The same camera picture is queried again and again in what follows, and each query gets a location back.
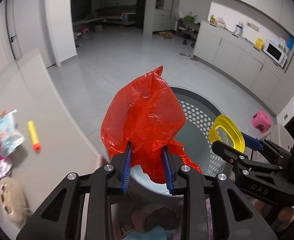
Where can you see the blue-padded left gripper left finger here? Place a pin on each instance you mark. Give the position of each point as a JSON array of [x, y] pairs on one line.
[[60, 214]]

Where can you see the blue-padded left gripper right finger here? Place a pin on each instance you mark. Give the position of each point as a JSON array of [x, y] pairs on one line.
[[212, 206]]

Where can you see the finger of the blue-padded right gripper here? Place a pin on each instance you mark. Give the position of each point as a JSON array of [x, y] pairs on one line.
[[268, 149], [236, 157]]

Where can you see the yellow rimmed container lid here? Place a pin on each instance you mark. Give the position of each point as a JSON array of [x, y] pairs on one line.
[[223, 129]]

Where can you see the beige plush monkey toy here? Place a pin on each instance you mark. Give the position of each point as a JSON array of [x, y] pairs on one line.
[[13, 201]]

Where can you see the yellow foam dart orange tip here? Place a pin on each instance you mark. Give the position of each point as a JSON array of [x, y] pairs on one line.
[[33, 136]]

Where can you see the red plastic bag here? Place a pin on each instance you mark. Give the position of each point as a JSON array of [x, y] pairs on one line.
[[147, 114]]

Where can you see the small pink stool far room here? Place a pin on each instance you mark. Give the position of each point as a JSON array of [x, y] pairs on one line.
[[85, 31]]

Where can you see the beige storage box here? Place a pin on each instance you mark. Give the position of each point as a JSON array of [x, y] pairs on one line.
[[277, 134]]

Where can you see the pink plastic stool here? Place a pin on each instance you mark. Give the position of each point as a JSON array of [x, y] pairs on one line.
[[262, 121]]

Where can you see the grey perforated laundry basket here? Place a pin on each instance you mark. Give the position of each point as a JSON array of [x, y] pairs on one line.
[[200, 114]]

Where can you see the crumpled white paper ball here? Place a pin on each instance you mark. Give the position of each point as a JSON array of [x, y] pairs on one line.
[[5, 167]]

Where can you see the blue cartoon wet wipes pack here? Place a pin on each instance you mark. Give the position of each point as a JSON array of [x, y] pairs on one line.
[[10, 137]]

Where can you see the white lower cabinet run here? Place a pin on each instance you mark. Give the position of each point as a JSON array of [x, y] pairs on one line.
[[240, 61]]

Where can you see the white microwave oven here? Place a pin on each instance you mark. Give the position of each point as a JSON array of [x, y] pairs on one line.
[[275, 53]]

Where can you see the yellow box on counter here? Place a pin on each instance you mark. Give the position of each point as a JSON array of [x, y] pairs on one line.
[[259, 43]]

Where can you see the white bottle on counter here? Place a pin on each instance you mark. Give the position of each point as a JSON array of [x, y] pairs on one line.
[[239, 29]]

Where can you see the cardboard box on floor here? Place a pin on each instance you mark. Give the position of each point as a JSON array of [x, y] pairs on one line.
[[166, 34]]

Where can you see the green bag on rack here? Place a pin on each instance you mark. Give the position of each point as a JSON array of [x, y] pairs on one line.
[[190, 17]]

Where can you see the white door with handle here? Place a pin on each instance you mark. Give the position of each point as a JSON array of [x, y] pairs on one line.
[[27, 29]]

